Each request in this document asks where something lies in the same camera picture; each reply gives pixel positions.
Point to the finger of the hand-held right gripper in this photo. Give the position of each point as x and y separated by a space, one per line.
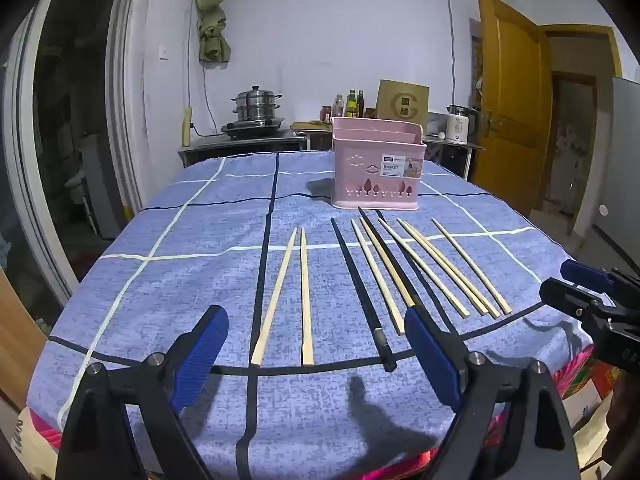
582 271
567 297

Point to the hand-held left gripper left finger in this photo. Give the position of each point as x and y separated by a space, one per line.
200 355

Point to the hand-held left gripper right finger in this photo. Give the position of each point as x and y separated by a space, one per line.
432 360

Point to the wooden chopstick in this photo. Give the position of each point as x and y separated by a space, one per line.
305 300
377 280
426 270
386 260
475 270
452 270
446 270
276 295

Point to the pink plastic basket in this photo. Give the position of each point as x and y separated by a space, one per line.
375 160

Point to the blue plaid tablecloth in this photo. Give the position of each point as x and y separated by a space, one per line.
200 260

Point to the black chopstick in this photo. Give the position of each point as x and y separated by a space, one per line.
409 260
360 290
392 260

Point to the grey flat board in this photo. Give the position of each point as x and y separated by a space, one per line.
625 160

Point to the yellow wooden door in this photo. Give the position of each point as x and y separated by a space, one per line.
510 110

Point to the white electric kettle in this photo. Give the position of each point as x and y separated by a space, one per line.
459 127

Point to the steel table with cooker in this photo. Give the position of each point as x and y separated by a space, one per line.
240 146

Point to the beige power strip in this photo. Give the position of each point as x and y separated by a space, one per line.
188 125

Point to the black induction cooker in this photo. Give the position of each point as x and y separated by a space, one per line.
252 127

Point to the brown cardboard gift box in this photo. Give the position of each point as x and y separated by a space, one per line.
402 102

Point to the wooden cutting board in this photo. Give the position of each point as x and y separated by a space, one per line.
307 125

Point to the stainless steel steamer pot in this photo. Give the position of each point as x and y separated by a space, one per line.
256 105

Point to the dark glass bottle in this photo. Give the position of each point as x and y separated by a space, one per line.
361 105

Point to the green glass bottle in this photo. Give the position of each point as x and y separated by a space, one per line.
352 105

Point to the red sauce jar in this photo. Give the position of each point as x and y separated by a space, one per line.
327 114

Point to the green hanging cloth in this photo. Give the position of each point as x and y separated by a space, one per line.
212 35

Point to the white arched door frame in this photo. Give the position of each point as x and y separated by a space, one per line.
125 110

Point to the white wall switch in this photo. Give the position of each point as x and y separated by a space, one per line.
163 51

